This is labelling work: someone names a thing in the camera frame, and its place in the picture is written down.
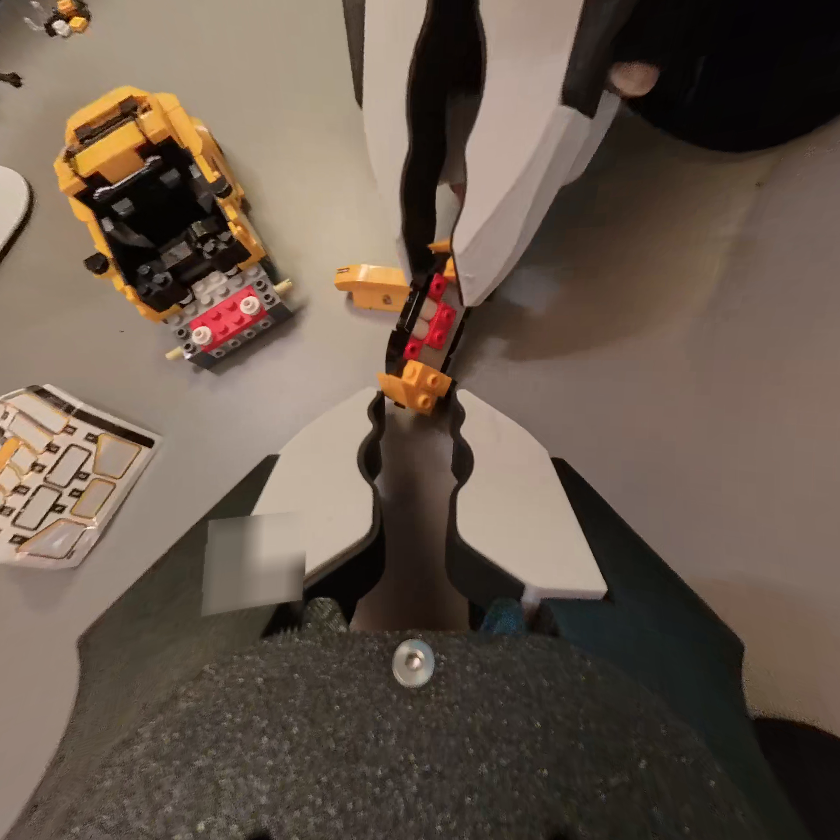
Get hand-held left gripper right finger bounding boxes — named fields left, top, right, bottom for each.
left=446, top=388, right=609, bottom=603

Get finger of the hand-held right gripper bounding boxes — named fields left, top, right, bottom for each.
left=361, top=0, right=441, bottom=293
left=449, top=0, right=623, bottom=308

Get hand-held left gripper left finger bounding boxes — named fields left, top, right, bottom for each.
left=251, top=387, right=387, bottom=586

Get black red yellow lego assembly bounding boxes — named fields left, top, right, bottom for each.
left=377, top=239, right=470, bottom=417

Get orange curved lego piece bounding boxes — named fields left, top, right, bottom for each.
left=333, top=262, right=411, bottom=312

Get lego sticker sheet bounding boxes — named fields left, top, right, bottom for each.
left=0, top=384, right=163, bottom=568

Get yellow lego car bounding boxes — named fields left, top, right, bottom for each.
left=54, top=85, right=296, bottom=371

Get small loose lego pieces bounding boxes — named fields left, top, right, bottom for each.
left=26, top=0, right=93, bottom=37

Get person's right hand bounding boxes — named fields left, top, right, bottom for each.
left=607, top=60, right=660, bottom=99

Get white rounded board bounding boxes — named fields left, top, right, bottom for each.
left=0, top=165, right=32, bottom=260

